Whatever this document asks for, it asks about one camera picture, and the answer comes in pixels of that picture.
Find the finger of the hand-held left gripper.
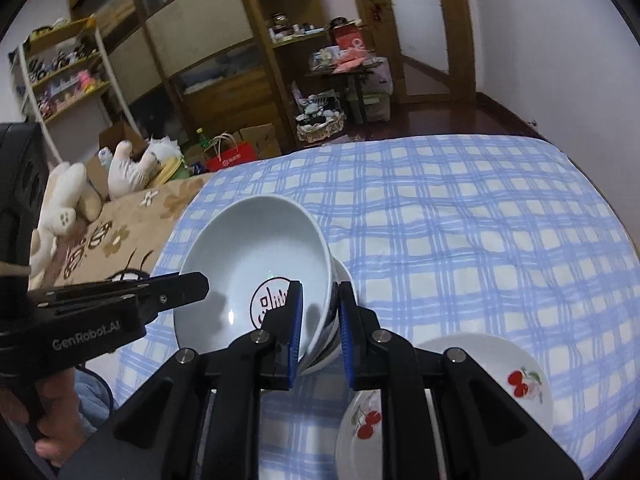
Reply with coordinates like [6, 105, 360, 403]
[29, 271, 210, 328]

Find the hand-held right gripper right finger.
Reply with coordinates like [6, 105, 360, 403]
[337, 282, 583, 480]

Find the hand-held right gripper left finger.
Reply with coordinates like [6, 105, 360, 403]
[112, 281, 304, 480]

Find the red patterned white bowl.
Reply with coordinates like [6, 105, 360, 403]
[299, 255, 354, 377]

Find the white bowl with round print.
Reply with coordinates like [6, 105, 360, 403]
[172, 194, 332, 361]

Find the person's left hand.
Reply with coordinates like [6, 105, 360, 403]
[0, 367, 82, 467]

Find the person's blue clothing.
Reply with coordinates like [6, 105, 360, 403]
[75, 366, 120, 413]

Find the green round container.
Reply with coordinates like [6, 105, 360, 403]
[150, 156, 194, 189]

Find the cream plush toy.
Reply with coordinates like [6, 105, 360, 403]
[27, 160, 104, 281]

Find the red paper shopping bag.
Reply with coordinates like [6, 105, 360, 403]
[205, 132, 257, 173]

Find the open brown cardboard box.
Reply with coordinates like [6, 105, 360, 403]
[85, 120, 151, 196]

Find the blue plaid cloth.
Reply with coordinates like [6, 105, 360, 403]
[114, 134, 640, 480]

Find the wicker basket of plush toys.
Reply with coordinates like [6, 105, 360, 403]
[295, 92, 347, 144]

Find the wooden corner shelf unit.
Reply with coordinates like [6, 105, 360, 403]
[232, 0, 328, 151]

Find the wooden wardrobe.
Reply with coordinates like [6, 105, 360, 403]
[65, 0, 296, 161]

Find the small dark side table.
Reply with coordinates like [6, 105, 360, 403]
[305, 60, 382, 123]

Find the red gift bag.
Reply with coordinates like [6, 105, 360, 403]
[332, 22, 376, 61]

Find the wooden door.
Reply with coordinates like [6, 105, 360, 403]
[356, 0, 476, 106]

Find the white frame toy shelf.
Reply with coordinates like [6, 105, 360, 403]
[7, 15, 142, 161]

